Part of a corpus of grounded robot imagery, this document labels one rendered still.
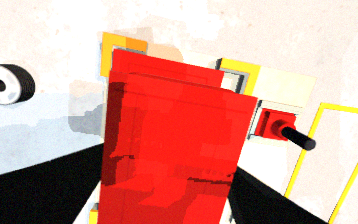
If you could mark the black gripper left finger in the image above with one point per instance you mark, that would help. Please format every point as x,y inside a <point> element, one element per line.
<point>52,192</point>

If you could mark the black toy car tyre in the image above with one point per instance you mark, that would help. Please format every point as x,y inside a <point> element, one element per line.
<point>16,84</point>

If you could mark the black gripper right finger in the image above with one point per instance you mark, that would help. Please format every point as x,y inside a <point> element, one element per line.
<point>251,201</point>

